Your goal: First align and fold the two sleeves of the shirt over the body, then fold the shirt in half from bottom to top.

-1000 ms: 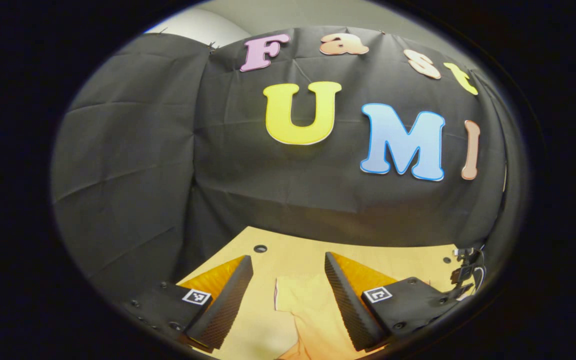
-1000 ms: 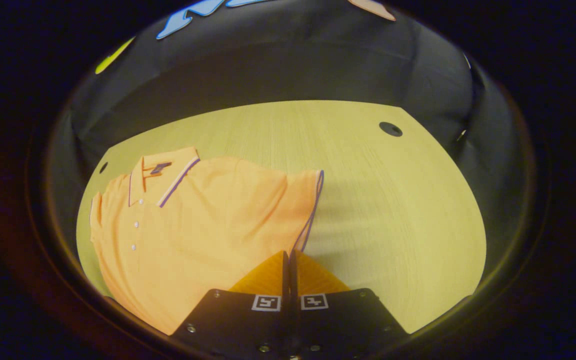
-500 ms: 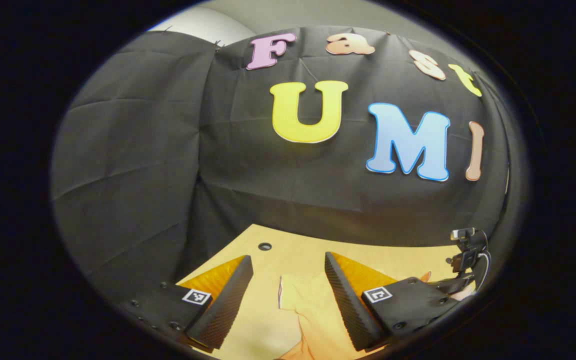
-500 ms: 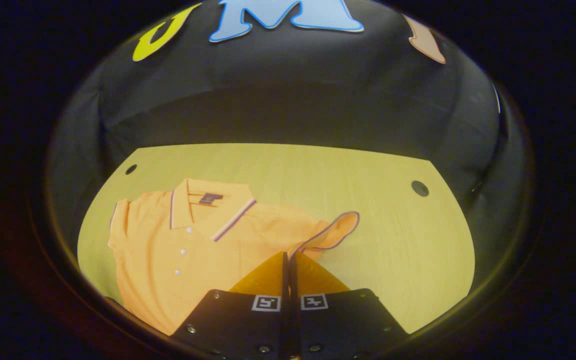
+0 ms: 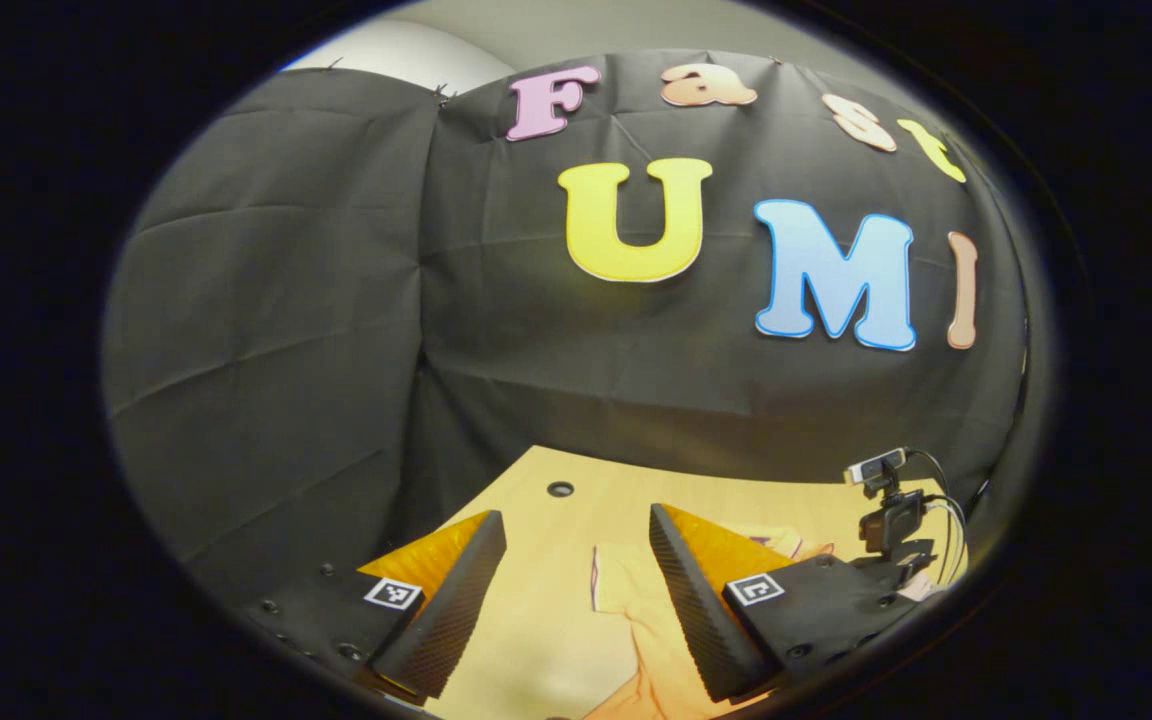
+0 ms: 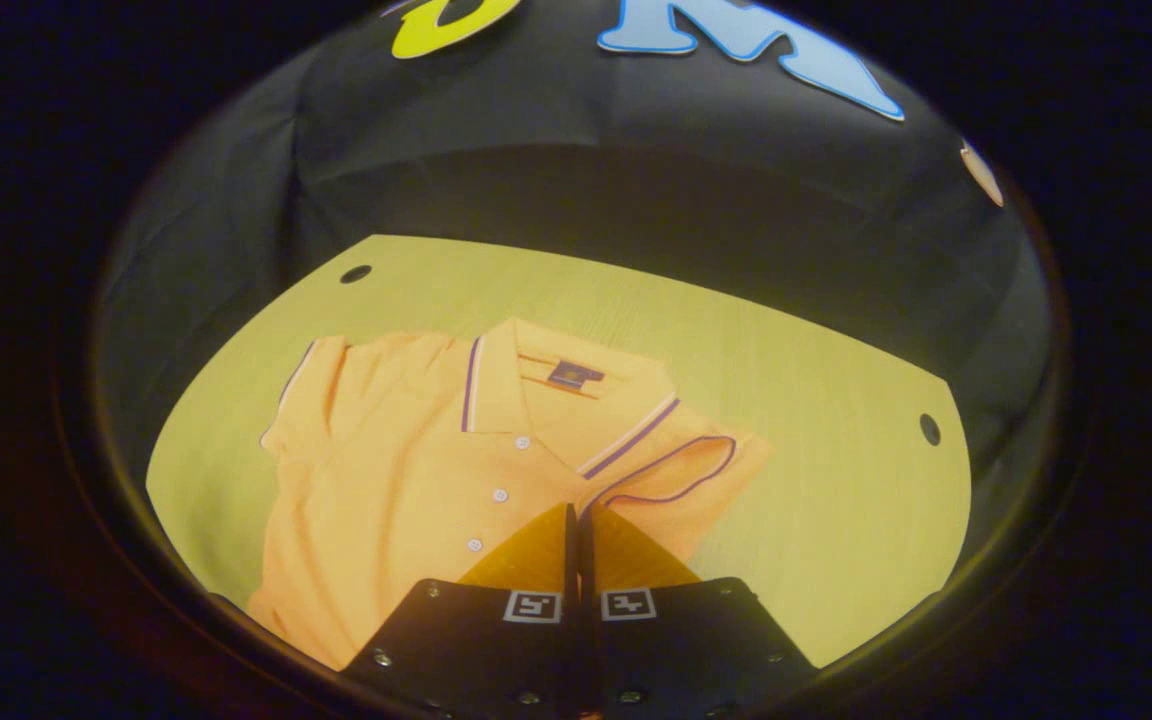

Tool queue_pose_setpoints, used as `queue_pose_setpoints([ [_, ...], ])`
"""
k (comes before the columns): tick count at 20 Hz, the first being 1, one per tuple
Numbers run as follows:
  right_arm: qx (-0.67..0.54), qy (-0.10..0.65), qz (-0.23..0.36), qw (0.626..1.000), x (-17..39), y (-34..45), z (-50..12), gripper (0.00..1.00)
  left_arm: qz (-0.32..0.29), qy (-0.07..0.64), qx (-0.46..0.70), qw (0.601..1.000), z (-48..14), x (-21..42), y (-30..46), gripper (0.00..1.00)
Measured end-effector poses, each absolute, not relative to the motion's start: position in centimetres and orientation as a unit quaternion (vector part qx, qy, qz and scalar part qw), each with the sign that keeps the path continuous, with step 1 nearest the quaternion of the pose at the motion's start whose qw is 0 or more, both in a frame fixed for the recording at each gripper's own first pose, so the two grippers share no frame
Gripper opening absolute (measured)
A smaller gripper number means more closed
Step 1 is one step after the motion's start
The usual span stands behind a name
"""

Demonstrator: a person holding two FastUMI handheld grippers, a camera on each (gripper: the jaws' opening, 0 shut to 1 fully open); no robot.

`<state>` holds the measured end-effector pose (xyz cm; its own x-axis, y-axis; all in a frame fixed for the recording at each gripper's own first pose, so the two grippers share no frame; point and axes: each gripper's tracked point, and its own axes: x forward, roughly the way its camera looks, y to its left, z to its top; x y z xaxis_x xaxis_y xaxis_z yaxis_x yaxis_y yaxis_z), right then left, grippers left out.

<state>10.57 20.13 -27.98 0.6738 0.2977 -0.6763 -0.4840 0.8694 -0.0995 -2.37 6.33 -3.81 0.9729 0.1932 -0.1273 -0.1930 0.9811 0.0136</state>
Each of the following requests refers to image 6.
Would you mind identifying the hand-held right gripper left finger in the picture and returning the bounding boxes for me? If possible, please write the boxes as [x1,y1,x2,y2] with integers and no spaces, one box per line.
[340,502,583,720]

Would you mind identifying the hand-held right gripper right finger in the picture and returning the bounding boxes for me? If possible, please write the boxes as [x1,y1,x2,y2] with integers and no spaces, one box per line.
[579,505,823,720]

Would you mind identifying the orange T-shirt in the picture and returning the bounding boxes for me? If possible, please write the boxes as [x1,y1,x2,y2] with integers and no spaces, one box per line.
[246,318,775,672]

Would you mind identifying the black backdrop cloth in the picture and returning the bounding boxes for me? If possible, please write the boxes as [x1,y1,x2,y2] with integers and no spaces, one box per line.
[91,0,1062,641]

